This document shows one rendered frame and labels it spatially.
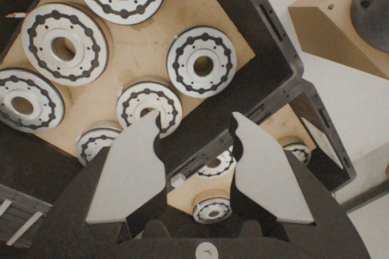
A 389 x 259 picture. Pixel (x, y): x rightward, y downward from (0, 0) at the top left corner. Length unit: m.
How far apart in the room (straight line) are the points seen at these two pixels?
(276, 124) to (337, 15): 0.22
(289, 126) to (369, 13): 0.23
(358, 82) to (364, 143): 0.31
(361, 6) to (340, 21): 0.03
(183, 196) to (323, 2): 0.50
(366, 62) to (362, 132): 0.51
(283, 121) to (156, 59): 0.28
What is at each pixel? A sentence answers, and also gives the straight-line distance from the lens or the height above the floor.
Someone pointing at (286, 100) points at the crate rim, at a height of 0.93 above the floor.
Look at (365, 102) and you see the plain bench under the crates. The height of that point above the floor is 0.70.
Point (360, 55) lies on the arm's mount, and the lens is 0.40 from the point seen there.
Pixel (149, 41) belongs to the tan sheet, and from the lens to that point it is 0.29.
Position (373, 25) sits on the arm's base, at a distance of 0.38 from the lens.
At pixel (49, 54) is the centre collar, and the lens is 0.29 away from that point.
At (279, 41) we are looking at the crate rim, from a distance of 0.22.
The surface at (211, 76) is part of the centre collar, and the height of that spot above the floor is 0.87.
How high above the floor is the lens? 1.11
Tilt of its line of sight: 59 degrees down
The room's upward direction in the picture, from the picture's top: 163 degrees clockwise
